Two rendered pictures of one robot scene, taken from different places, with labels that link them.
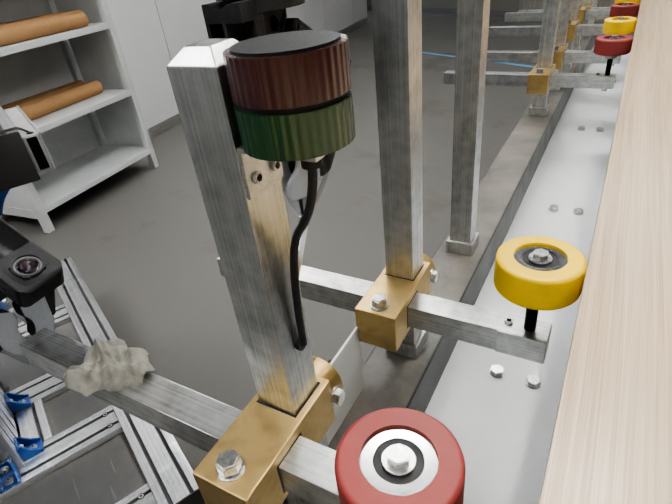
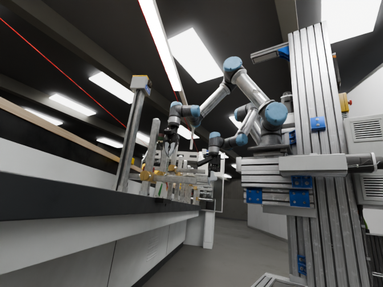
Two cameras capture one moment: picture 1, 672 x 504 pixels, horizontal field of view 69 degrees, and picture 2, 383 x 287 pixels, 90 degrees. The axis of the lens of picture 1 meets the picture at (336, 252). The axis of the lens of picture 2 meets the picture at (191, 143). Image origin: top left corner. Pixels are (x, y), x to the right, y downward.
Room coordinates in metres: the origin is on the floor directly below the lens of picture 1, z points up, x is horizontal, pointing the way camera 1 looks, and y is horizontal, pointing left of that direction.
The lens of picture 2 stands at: (1.52, -0.27, 0.67)
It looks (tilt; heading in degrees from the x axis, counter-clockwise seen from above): 18 degrees up; 158
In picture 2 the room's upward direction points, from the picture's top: 6 degrees clockwise
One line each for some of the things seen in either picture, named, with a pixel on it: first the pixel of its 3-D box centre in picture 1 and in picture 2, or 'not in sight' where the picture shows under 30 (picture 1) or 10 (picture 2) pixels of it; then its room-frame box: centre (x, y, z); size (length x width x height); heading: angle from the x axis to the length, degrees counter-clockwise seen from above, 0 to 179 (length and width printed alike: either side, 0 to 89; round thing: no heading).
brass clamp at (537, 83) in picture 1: (541, 77); not in sight; (1.31, -0.60, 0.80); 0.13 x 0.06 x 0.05; 148
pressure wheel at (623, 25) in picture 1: (616, 39); not in sight; (1.43, -0.86, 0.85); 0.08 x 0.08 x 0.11
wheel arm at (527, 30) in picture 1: (554, 31); not in sight; (1.74, -0.83, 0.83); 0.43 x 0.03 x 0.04; 58
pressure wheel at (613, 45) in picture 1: (609, 60); not in sight; (1.21, -0.73, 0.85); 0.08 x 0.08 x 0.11
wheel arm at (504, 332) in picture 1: (360, 297); (157, 178); (0.48, -0.02, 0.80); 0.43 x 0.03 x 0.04; 58
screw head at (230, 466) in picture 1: (229, 463); not in sight; (0.21, 0.09, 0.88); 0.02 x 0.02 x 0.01
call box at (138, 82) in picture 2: not in sight; (141, 86); (0.71, -0.22, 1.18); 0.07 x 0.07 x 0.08; 58
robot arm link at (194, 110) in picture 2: not in sight; (191, 112); (0.49, 0.13, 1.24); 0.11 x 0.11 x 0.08; 54
